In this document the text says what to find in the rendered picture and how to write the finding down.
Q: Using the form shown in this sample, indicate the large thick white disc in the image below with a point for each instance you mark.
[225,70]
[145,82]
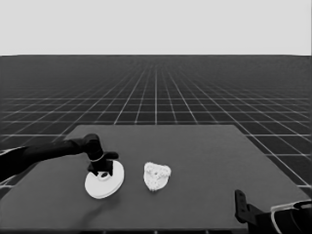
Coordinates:
[107,188]

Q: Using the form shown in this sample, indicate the white round pinned carrier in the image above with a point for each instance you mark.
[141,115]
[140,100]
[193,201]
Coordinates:
[163,180]

